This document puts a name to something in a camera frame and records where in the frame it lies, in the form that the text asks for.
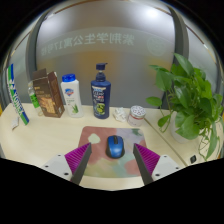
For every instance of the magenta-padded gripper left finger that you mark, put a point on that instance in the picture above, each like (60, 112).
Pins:
(74, 164)

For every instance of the small white round jar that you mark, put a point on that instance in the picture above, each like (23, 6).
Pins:
(136, 115)

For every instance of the green potted plant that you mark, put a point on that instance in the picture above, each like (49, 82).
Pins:
(190, 103)

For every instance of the clear green-label plastic bottle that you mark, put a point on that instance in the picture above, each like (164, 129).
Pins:
(33, 97)

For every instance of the crumpled white tissue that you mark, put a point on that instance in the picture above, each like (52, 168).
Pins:
(120, 114)

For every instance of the small black table socket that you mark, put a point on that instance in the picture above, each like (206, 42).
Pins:
(193, 159)

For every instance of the blue computer mouse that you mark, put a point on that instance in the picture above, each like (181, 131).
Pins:
(115, 146)

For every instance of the white blue-capped lotion bottle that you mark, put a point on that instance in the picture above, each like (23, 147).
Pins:
(72, 97)

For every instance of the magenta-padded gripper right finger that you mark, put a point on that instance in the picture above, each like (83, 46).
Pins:
(150, 163)

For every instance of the brown cardboard box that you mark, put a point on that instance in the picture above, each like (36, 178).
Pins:
(49, 94)

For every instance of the small white paper packet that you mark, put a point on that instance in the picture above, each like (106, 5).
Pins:
(15, 122)

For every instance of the floral print mouse pad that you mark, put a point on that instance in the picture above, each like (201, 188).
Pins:
(112, 151)

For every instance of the dark blue pump bottle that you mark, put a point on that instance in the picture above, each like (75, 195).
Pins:
(101, 94)

